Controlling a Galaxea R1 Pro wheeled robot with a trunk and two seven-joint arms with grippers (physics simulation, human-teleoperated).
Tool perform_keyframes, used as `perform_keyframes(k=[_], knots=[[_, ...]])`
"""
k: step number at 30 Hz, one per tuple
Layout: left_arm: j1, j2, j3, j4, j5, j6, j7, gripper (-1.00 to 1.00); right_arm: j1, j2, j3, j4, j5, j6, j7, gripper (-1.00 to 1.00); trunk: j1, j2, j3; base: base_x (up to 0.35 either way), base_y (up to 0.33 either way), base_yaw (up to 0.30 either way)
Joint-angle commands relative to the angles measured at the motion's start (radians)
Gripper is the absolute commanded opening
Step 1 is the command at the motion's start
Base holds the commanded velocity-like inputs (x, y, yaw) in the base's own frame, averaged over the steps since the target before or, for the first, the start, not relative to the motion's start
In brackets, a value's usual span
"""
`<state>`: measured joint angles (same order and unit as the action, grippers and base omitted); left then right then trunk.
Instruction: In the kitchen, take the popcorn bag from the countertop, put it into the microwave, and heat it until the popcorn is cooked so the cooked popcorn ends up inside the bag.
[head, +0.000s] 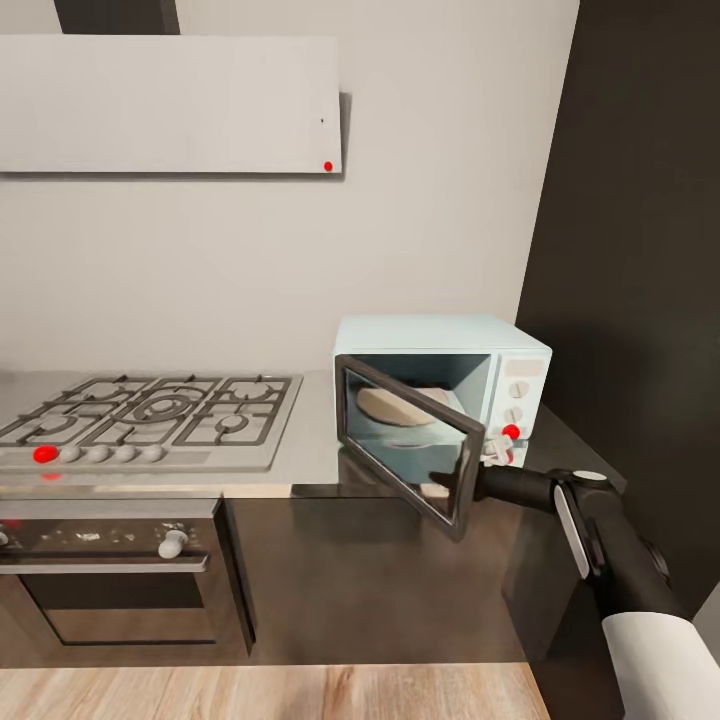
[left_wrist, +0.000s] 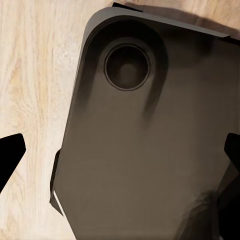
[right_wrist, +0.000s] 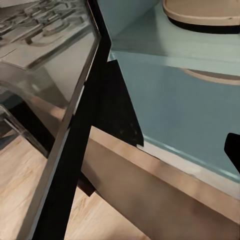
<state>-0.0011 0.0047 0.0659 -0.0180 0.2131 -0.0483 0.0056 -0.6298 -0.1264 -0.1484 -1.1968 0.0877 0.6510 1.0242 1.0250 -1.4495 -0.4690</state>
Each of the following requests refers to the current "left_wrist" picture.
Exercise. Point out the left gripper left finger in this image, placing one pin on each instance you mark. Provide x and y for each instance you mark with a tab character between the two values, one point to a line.
12	150

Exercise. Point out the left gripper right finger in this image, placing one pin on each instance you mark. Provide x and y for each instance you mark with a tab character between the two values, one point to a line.
232	149

